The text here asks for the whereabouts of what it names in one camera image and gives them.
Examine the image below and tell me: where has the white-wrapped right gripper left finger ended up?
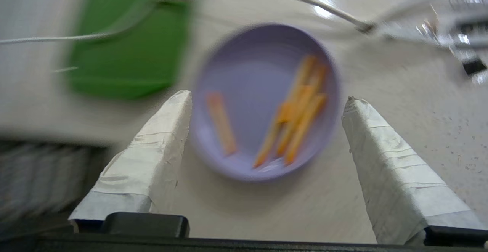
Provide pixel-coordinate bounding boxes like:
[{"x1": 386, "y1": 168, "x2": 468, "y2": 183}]
[{"x1": 69, "y1": 90, "x2": 193, "y2": 234}]

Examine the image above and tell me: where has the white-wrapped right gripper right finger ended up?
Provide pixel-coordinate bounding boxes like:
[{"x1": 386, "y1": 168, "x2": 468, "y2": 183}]
[{"x1": 341, "y1": 96, "x2": 488, "y2": 246}]

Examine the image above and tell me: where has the purple plate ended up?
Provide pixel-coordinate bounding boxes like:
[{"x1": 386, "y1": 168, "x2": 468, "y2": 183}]
[{"x1": 191, "y1": 23, "x2": 342, "y2": 183}]

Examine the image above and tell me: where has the silver microwave oven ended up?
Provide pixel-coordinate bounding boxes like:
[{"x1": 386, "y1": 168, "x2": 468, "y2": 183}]
[{"x1": 0, "y1": 136, "x2": 113, "y2": 226}]

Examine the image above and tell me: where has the green plastic tray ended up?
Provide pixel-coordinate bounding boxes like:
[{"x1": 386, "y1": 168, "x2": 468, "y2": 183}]
[{"x1": 64, "y1": 0, "x2": 203, "y2": 101}]

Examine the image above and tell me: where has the white power cable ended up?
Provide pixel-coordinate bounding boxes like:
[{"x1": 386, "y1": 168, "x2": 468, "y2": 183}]
[{"x1": 0, "y1": 0, "x2": 376, "y2": 47}]

